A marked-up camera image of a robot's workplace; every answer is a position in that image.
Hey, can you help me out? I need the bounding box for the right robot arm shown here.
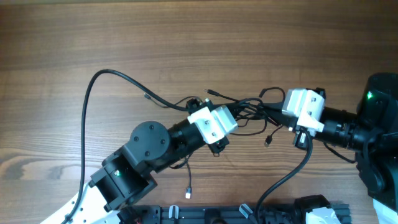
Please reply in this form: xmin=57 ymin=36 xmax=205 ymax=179
xmin=261 ymin=72 xmax=397 ymax=223

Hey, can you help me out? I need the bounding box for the black cable bundle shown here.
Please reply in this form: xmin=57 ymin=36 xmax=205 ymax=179
xmin=143 ymin=86 xmax=287 ymax=200

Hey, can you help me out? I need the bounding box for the left camera black cable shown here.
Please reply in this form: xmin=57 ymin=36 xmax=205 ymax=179
xmin=60 ymin=68 xmax=190 ymax=224

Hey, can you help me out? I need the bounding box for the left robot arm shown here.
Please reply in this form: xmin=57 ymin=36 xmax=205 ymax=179
xmin=44 ymin=100 xmax=238 ymax=223

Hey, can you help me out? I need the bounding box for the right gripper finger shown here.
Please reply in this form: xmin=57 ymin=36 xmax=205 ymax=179
xmin=263 ymin=101 xmax=284 ymax=112
xmin=265 ymin=111 xmax=291 ymax=128

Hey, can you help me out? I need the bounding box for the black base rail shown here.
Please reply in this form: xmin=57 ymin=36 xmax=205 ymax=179
xmin=118 ymin=204 xmax=352 ymax=224

